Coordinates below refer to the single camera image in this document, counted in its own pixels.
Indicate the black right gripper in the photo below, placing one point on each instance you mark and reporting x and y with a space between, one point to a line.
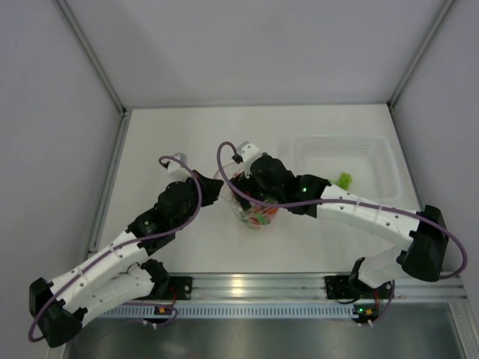
246 185

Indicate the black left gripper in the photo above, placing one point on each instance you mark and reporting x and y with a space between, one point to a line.
209 188

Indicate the clear zip top bag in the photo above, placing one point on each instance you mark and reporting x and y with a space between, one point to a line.
226 194

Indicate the green fake grapes bunch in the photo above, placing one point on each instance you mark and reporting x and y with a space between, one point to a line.
344 181

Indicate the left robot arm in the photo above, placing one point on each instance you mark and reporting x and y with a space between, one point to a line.
122 271

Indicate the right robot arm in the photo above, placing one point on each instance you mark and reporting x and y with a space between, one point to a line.
418 243

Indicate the fake watermelon slice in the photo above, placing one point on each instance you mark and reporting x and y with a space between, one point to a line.
255 220

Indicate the white perforated plastic basket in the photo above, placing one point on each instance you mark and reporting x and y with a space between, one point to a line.
369 160

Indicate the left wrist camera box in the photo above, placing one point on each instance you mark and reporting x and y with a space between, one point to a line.
175 166

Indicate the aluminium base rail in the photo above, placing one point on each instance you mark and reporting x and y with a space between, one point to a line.
217 287

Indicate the aluminium frame post left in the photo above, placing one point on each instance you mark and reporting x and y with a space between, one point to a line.
74 25

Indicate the aluminium frame post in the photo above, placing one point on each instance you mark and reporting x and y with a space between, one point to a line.
74 25
433 29

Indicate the grey slotted cable duct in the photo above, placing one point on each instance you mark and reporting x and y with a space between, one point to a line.
239 311

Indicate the aluminium frame post right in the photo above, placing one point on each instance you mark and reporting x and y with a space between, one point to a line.
433 29

